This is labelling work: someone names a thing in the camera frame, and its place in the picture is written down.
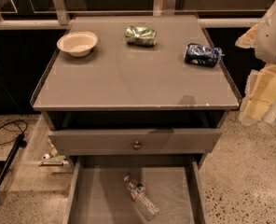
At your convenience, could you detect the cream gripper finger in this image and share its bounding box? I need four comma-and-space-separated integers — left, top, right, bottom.
239, 63, 276, 125
235, 24, 258, 49

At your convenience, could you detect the clear plastic water bottle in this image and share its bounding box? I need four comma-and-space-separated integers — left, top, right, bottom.
124, 175, 160, 221

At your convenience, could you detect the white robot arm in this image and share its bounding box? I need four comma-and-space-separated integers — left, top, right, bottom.
235, 1, 276, 125

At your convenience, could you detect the grey top drawer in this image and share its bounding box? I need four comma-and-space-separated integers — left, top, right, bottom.
48, 129, 221, 156

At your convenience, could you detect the grey cabinet with counter top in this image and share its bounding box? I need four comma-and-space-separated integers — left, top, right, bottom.
30, 14, 242, 170

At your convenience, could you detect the brass drawer knob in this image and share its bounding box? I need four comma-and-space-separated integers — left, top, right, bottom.
132, 141, 141, 150

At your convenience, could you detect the grey open middle drawer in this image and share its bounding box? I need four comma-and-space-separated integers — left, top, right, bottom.
63, 155, 211, 224

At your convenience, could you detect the crushed blue soda can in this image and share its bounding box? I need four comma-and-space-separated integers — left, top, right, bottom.
184, 43, 222, 67

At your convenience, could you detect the crushed green soda can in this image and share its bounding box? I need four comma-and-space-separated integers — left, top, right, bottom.
125, 26, 157, 47

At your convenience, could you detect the white paper bowl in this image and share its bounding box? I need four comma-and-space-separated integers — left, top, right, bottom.
57, 32, 98, 57

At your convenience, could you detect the small clutter on floor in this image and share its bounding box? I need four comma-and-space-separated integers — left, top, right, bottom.
39, 147, 68, 166

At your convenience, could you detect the black metal stand leg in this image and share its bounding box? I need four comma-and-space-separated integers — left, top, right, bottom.
0, 133, 27, 186

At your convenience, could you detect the silver metal railing frame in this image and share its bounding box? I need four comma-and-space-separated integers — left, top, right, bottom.
0, 0, 276, 30

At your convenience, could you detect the black cable on floor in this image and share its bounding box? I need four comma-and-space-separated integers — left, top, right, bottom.
0, 118, 29, 147

